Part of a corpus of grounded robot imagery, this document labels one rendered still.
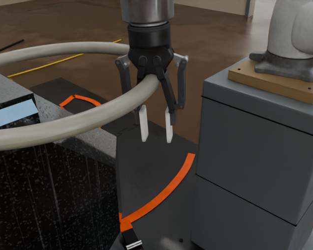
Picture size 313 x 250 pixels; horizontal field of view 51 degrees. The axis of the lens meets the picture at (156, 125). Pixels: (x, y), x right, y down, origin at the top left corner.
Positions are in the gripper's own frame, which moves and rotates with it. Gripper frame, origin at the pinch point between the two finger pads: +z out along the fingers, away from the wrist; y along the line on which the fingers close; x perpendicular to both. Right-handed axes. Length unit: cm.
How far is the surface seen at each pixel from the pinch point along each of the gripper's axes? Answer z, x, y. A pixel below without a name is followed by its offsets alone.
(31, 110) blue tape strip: 2.2, -9.2, 33.7
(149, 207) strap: 84, -65, 22
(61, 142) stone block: 12.1, -10.3, 28.2
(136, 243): 82, -40, 22
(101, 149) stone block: 22.2, -23.3, 23.4
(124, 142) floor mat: 80, -119, 50
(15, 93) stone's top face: -1.2, -11.8, 38.8
